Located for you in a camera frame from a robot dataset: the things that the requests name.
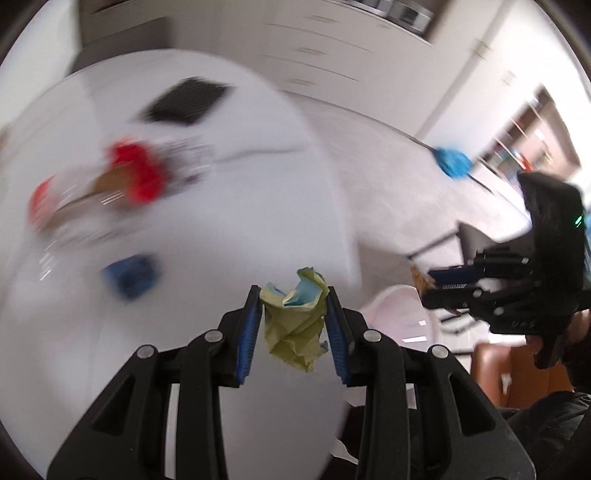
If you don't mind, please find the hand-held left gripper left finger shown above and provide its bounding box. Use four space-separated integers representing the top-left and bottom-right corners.
46 285 264 480

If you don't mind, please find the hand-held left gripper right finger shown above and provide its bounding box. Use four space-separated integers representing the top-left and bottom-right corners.
325 286 532 480

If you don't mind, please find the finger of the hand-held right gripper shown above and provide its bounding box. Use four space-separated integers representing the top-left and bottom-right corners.
428 244 536 287
422 279 532 324

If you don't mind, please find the yellow paper ball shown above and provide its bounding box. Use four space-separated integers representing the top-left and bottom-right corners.
260 267 331 373

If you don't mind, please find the white slotted waste bin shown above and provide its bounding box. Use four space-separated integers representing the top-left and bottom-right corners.
360 285 444 352

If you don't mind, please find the red snack wrapper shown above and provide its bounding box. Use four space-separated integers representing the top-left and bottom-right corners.
95 134 218 208

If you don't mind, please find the black foam mesh sleeve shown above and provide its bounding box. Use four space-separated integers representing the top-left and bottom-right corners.
141 78 230 126

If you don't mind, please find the person's right hand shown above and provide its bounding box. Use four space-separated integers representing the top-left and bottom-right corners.
561 308 591 367

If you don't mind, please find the grey chair with black legs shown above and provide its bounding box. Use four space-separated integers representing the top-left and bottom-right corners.
409 222 509 335

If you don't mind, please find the brown leather seat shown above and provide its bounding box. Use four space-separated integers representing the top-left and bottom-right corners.
473 342 574 408

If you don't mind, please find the wooden bookshelf with books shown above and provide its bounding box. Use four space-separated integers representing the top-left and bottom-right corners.
480 85 581 185

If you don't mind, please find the blue plastic bag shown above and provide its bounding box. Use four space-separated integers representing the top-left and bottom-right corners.
434 147 472 181

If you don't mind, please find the small blue packet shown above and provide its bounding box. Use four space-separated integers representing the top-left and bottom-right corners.
102 254 160 302

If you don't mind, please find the orange snack packet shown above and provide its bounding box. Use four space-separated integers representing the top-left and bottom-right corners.
28 175 93 236

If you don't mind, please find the white drawer cabinet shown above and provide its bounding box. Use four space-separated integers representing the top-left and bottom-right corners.
259 0 439 97

